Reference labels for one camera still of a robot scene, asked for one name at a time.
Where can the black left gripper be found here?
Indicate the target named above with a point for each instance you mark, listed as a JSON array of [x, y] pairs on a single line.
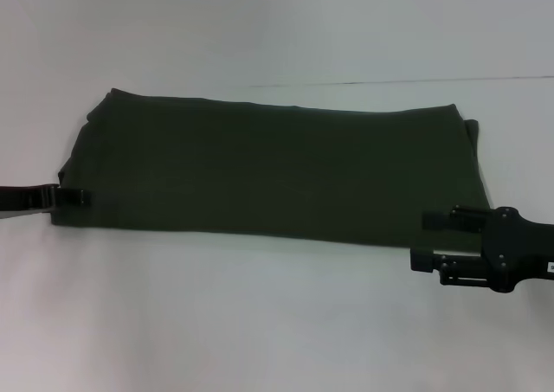
[[23, 197]]

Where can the dark green FREE t-shirt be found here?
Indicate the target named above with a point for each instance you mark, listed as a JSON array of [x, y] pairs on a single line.
[[259, 167]]

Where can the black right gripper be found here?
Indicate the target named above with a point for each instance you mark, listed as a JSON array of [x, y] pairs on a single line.
[[515, 249]]

